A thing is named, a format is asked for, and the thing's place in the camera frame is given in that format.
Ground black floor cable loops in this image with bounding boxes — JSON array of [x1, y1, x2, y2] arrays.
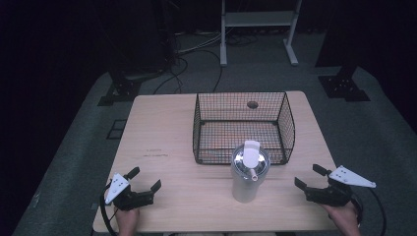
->
[[152, 56, 190, 95]]

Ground person's left hand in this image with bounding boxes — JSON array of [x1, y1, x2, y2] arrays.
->
[[114, 206, 142, 236]]

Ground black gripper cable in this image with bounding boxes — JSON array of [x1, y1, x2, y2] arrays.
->
[[98, 182, 120, 236], [350, 187, 388, 236]]

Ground silver bottle with white lid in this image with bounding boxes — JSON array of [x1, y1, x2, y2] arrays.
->
[[230, 140, 272, 204]]

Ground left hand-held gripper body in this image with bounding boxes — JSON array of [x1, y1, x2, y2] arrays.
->
[[104, 173, 155, 211]]

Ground black wire mesh basket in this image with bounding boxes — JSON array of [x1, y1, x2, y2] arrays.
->
[[192, 90, 296, 166]]

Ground black stand base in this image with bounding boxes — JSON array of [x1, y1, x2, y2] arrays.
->
[[318, 65, 372, 103], [96, 77, 143, 107]]

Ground white floor cable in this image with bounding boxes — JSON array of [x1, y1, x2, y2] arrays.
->
[[176, 30, 224, 56]]

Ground white metal stand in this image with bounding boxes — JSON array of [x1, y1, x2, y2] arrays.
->
[[219, 0, 303, 68]]

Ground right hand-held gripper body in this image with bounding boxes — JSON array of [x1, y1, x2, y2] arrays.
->
[[304, 164, 378, 208]]

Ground person's right hand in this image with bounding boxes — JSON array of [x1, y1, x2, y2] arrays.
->
[[322, 201, 362, 236]]

